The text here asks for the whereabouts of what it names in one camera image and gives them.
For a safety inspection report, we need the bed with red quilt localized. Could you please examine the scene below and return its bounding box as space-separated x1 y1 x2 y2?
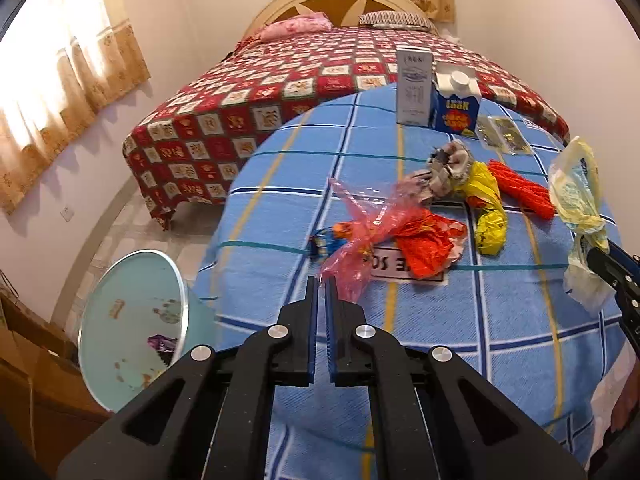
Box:
122 25 571 231

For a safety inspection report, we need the pale yellow plastic bag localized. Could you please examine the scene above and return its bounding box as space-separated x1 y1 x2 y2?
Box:
549 137 618 313

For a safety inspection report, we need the light blue plastic bin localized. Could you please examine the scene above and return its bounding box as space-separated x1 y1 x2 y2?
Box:
77 250 218 413

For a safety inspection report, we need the purple foil wrapper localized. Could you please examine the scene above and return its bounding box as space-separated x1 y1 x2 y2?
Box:
146 334 179 361

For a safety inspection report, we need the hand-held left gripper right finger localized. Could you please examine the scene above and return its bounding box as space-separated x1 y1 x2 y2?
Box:
325 277 586 480

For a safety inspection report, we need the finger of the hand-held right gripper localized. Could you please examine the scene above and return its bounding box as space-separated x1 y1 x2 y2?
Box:
602 239 640 286
585 247 640 356

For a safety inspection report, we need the clear gold-printed packet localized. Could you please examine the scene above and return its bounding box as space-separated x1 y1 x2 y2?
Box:
475 115 503 151
492 116 533 155

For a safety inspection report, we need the orange rope bundle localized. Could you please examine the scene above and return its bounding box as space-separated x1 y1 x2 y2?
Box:
487 159 557 221

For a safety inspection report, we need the blue milk carton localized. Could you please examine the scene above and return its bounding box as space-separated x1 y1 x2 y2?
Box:
431 70 482 136

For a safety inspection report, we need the white printed paper label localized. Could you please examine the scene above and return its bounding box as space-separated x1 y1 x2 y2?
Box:
370 245 446 283

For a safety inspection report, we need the white tall carton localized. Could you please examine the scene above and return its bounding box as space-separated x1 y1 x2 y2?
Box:
396 47 433 127

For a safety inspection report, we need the grey patterned cloth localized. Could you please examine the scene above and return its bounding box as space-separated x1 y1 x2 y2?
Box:
405 141 473 206

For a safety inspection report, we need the wooden cabinet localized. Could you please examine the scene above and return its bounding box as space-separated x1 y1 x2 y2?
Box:
0 290 111 461

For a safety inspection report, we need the pink pillow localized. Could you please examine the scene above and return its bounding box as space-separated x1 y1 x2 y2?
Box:
257 14 333 43

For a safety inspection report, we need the person's right hand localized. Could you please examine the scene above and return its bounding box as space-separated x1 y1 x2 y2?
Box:
611 380 640 432

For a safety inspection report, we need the striped pillow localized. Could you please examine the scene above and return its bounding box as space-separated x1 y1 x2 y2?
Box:
359 11 433 31

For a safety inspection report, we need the blue candy wrapper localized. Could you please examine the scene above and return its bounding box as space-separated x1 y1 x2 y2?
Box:
310 225 351 261

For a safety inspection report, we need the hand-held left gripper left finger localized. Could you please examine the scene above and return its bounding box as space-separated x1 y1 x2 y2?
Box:
57 275 321 480

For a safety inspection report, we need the pink plastic bag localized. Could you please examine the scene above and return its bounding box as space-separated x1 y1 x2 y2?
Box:
320 177 431 303

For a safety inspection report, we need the red orange foil wrapper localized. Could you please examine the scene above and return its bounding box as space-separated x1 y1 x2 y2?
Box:
392 210 468 281

